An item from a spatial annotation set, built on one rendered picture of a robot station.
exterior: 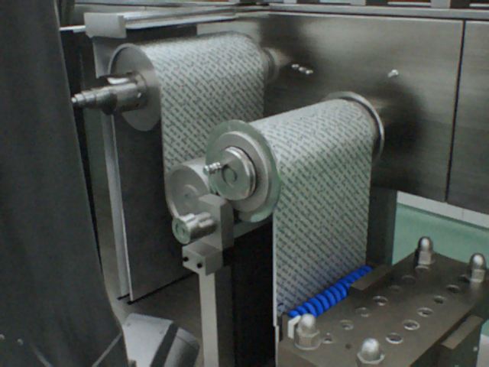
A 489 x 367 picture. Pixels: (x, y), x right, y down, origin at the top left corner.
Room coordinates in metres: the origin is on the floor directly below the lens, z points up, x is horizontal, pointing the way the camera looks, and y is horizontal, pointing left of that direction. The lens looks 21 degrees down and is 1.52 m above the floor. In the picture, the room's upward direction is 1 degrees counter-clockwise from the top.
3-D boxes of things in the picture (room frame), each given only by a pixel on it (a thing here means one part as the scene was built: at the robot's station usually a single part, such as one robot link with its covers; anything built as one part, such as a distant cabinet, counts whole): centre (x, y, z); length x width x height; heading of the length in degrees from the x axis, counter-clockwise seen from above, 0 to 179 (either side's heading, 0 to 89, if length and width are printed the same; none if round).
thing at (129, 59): (1.05, 0.09, 1.33); 0.25 x 0.14 x 0.14; 135
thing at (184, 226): (0.74, 0.08, 1.18); 0.04 x 0.02 x 0.04; 45
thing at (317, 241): (0.82, -0.13, 1.11); 0.23 x 0.01 x 0.18; 135
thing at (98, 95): (0.89, 0.24, 1.33); 0.06 x 0.03 x 0.03; 135
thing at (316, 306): (0.80, -0.14, 1.03); 0.21 x 0.04 x 0.03; 135
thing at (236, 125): (0.77, 0.00, 1.25); 0.15 x 0.01 x 0.15; 45
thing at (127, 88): (0.94, 0.20, 1.33); 0.06 x 0.06 x 0.06; 45
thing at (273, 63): (1.16, -0.03, 1.33); 0.07 x 0.07 x 0.07; 45
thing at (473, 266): (0.84, -0.38, 1.05); 0.04 x 0.04 x 0.04
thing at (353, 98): (0.95, -0.18, 1.25); 0.15 x 0.01 x 0.15; 45
